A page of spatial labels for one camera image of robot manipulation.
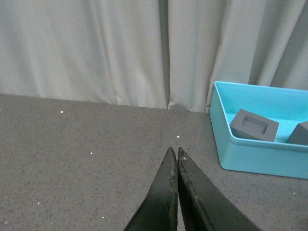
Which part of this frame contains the gray block with square recess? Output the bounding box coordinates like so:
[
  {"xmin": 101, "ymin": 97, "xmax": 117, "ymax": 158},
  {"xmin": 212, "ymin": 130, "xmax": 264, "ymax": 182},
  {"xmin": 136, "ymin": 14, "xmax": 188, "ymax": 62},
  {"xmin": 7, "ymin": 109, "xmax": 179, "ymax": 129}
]
[{"xmin": 230, "ymin": 109, "xmax": 279, "ymax": 142}]

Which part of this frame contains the blue plastic box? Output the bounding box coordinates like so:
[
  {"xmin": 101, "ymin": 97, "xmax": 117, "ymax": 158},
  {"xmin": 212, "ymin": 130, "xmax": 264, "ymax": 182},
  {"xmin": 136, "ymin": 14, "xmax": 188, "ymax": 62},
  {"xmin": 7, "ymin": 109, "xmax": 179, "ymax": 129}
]
[{"xmin": 209, "ymin": 81, "xmax": 308, "ymax": 179}]

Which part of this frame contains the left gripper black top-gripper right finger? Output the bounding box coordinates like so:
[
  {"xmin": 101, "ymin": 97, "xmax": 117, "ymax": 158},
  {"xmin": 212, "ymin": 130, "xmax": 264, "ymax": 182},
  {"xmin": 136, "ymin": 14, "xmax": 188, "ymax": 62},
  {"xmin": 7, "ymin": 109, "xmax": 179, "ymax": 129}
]
[{"xmin": 178, "ymin": 148, "xmax": 260, "ymax": 231}]

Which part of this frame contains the white curtain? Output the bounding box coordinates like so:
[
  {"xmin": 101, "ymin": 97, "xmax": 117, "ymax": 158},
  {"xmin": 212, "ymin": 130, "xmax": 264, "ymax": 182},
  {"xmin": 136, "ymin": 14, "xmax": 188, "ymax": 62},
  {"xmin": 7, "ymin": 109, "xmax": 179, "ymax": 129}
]
[{"xmin": 0, "ymin": 0, "xmax": 308, "ymax": 112}]

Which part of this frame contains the gray block with round hole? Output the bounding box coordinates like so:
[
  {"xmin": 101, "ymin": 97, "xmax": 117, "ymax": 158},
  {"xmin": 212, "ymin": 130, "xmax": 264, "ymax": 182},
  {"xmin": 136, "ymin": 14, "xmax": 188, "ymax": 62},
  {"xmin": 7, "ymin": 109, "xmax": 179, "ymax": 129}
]
[{"xmin": 286, "ymin": 121, "xmax": 308, "ymax": 145}]

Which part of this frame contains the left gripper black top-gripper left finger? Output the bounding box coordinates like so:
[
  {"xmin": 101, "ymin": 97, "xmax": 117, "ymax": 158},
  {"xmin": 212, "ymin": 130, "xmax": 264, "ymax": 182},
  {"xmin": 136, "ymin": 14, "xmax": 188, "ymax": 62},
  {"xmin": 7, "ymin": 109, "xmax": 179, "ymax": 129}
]
[{"xmin": 125, "ymin": 147, "xmax": 178, "ymax": 231}]

